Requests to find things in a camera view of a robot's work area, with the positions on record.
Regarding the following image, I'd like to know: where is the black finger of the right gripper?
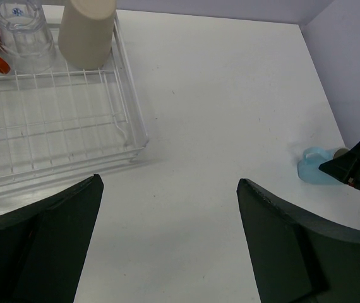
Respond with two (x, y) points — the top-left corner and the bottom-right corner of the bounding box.
(319, 141), (360, 184)

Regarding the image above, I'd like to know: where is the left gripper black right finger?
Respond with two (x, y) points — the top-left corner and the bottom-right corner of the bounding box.
(237, 179), (360, 302)

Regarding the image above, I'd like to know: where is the white wire dish rack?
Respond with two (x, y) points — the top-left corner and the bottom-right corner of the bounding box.
(0, 23), (148, 199)

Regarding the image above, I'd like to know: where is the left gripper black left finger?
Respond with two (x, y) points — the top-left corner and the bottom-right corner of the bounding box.
(0, 174), (104, 302)

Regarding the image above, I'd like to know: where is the glossy light blue faceted mug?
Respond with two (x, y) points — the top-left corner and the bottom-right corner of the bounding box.
(297, 146), (349, 186)

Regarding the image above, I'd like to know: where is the beige paper cup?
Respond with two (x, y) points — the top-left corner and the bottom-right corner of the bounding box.
(57, 0), (116, 69)

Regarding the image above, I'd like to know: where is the clear plastic cup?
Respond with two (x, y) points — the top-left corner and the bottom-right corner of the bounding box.
(0, 1), (56, 74)

